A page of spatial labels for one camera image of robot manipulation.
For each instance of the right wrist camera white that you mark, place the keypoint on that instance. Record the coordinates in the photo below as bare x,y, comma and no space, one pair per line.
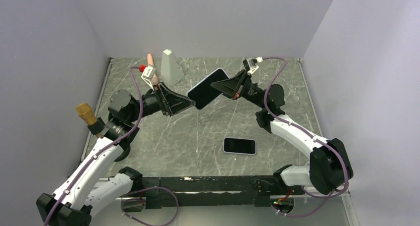
251,65

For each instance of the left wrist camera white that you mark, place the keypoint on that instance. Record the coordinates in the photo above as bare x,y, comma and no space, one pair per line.
144,75

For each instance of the wooden handle tool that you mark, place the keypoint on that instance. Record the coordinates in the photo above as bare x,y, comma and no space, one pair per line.
86,113

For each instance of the phone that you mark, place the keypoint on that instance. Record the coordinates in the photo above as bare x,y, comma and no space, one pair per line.
203,93

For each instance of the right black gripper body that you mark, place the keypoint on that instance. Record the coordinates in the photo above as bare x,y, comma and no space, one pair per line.
242,88

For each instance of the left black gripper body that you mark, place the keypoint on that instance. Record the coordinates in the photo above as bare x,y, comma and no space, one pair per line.
159,100

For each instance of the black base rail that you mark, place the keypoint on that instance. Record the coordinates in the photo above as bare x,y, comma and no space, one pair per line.
167,198

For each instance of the pink cylindrical handle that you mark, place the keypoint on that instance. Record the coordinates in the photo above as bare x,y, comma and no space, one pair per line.
151,58

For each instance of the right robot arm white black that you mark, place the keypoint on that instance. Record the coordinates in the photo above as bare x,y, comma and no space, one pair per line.
329,166

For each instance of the aluminium frame rail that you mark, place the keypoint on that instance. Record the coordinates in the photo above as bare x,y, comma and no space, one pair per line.
262,185

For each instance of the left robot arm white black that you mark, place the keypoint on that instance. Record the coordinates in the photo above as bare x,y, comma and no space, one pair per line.
78,199

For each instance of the grey trapezoid block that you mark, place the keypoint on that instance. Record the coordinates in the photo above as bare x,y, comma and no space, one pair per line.
170,70

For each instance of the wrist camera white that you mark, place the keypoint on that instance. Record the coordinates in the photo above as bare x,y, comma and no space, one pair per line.
144,75
251,65

